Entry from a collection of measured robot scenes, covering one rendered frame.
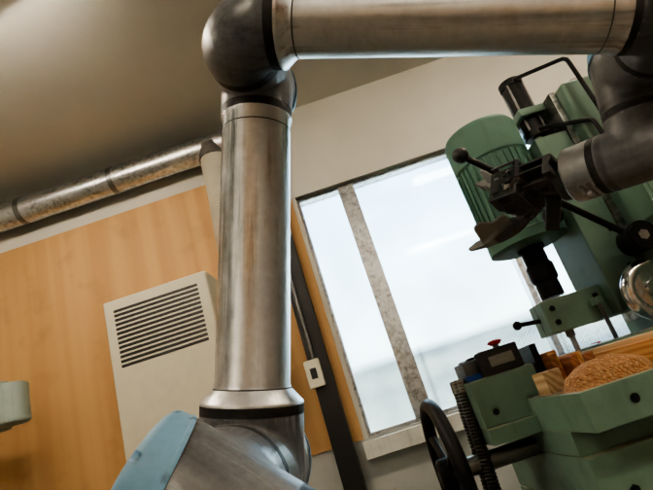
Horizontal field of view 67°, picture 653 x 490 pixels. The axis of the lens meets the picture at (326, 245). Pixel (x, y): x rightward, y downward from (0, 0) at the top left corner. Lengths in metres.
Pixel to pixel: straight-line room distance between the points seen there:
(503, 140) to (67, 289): 2.48
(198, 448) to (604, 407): 0.59
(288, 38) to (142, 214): 2.38
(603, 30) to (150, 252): 2.52
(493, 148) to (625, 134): 0.43
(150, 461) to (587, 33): 0.69
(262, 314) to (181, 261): 2.11
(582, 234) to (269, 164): 0.71
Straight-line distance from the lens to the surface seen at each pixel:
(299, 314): 2.45
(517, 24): 0.70
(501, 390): 1.06
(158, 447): 0.56
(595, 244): 1.19
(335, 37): 0.70
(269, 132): 0.78
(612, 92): 0.85
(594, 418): 0.86
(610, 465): 0.95
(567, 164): 0.85
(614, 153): 0.83
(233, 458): 0.56
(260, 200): 0.74
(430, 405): 1.03
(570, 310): 1.16
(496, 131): 1.22
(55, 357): 3.04
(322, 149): 2.86
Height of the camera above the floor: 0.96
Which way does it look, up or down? 19 degrees up
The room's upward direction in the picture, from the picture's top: 18 degrees counter-clockwise
